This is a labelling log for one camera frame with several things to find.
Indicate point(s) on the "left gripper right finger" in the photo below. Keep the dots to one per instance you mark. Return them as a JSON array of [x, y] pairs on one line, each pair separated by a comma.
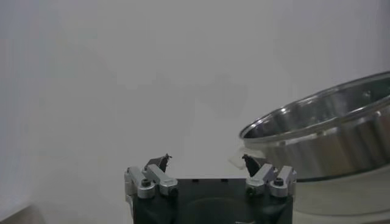
[[262, 179]]

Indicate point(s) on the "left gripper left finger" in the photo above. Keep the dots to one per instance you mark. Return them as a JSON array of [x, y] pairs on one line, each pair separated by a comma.
[[158, 179]]

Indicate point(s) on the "steel steamer basket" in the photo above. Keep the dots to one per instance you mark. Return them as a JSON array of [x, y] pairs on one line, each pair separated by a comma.
[[329, 146]]

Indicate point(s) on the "cream electric cooker pot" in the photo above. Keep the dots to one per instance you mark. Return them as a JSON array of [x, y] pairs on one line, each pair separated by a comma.
[[341, 198]]

